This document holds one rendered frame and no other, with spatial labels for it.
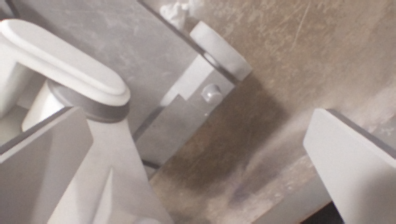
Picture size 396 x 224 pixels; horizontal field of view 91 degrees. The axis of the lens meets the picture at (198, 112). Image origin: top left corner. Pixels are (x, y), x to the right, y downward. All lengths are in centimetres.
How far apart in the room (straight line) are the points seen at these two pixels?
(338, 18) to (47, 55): 87
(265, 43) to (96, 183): 66
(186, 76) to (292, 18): 45
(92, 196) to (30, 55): 21
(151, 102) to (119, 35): 18
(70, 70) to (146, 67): 19
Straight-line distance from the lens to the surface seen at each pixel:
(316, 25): 87
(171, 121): 55
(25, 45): 37
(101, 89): 36
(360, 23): 101
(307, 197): 56
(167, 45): 49
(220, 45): 50
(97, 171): 30
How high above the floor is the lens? 64
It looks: 54 degrees down
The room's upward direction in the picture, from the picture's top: 158 degrees clockwise
